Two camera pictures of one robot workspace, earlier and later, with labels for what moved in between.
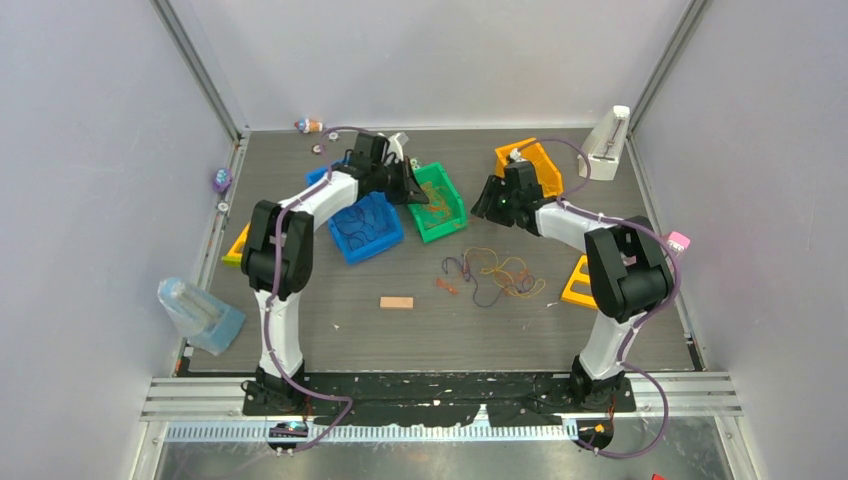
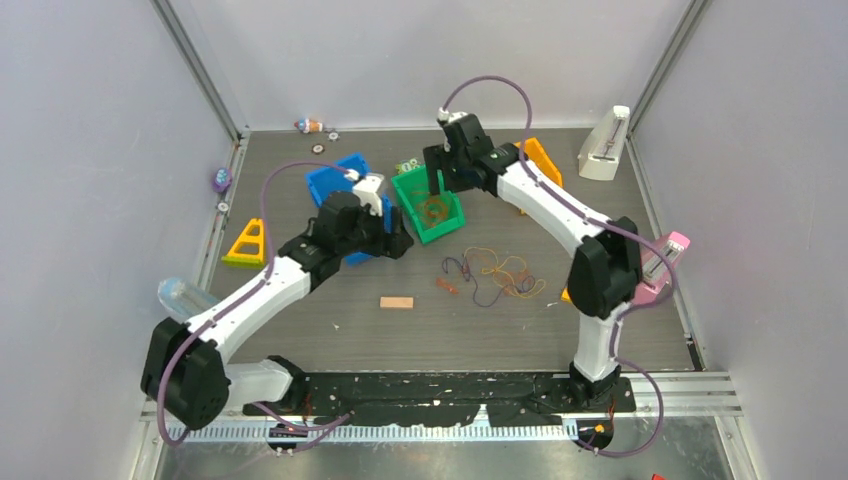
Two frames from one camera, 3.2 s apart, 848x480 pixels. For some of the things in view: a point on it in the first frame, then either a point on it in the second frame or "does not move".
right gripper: [486, 205] to [436, 158]
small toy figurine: [308, 125] does not move
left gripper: [409, 191] to [394, 244]
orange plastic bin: [532, 150] does not move
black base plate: [445, 399] does not move
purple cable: [502, 291] does not move
